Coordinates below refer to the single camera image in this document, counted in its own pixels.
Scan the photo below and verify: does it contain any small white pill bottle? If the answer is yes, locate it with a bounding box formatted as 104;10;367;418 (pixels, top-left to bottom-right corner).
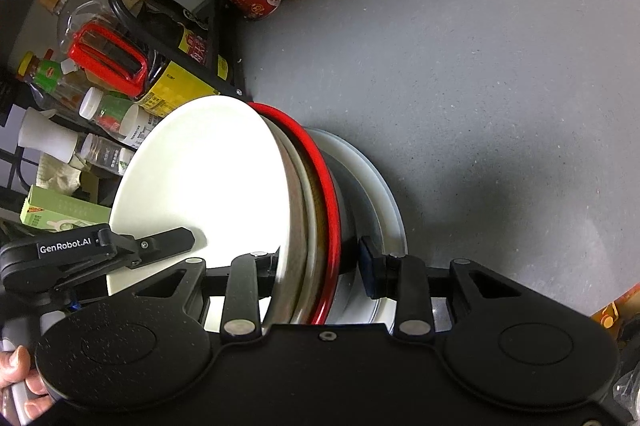
78;86;162;149

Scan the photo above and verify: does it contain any cream bowl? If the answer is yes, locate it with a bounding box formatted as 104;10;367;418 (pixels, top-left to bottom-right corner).
264;120;326;328
110;95;307;326

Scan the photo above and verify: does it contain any clear spice jar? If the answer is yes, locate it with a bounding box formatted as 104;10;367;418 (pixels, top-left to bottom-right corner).
78;134;134;177

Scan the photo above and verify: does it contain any white cap oil dispenser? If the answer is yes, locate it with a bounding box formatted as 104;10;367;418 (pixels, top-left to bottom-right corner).
17;108;79;164

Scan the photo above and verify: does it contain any white deep plate Sweet print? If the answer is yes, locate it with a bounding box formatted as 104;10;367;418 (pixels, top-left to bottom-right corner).
307;128;408;328

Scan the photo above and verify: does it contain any green label sauce bottle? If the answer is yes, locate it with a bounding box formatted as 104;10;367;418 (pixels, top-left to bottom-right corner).
16;52;91;114

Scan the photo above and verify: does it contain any large soy sauce bottle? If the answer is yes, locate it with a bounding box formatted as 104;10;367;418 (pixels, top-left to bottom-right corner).
39;0;232;117

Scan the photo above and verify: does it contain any person's left hand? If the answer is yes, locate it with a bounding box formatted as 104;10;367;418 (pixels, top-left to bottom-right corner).
0;346;53;420

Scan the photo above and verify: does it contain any green carton box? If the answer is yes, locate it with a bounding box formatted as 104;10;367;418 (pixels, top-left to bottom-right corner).
20;185;111;232

